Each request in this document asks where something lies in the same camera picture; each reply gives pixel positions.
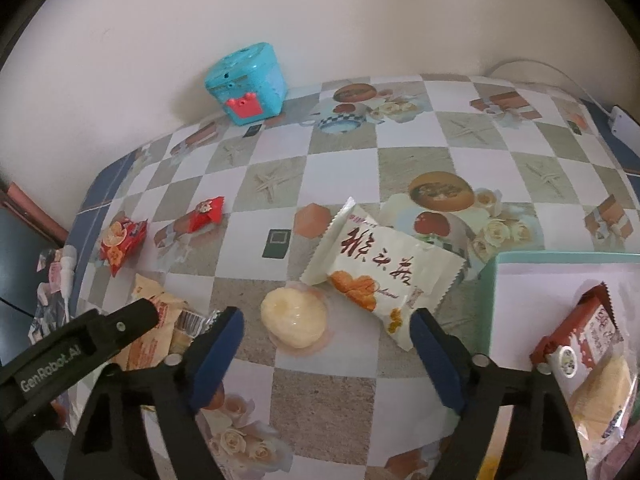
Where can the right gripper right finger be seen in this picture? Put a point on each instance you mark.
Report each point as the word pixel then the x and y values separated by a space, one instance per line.
pixel 542 441

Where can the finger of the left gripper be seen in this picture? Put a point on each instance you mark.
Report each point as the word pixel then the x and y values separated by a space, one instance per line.
pixel 35 378

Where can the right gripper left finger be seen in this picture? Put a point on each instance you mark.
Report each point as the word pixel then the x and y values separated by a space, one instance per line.
pixel 110 441

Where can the red white biscuit packet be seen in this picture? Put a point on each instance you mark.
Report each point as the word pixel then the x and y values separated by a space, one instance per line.
pixel 591 359

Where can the orange striped bread packet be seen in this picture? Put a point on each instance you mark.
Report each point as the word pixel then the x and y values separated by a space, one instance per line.
pixel 178 325

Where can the red crinkled snack packet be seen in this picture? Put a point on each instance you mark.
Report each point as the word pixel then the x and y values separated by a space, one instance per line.
pixel 120 240

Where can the jelly pudding cup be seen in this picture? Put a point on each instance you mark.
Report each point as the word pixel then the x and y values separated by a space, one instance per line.
pixel 296 318

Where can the crumpled wrapper pile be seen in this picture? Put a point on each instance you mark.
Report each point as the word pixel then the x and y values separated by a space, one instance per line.
pixel 52 311

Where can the pink small sachet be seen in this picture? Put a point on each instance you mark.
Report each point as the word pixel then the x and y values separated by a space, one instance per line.
pixel 49 270

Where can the teal shallow tray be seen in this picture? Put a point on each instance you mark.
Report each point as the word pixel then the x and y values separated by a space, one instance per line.
pixel 524 296

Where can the reddish brown pipe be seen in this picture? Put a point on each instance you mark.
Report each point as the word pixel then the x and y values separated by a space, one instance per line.
pixel 35 214

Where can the small red candy packet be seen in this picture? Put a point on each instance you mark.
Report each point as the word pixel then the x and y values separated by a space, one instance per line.
pixel 203 214

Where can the white cream snack packet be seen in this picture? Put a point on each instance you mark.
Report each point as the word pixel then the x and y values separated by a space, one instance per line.
pixel 383 271

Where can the checkered tablecloth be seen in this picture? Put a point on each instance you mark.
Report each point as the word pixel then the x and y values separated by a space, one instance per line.
pixel 324 226

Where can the white power strip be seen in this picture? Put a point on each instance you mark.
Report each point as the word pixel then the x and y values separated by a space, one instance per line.
pixel 625 128

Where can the teal toy box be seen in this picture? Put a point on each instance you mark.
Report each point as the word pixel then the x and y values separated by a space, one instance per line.
pixel 248 84

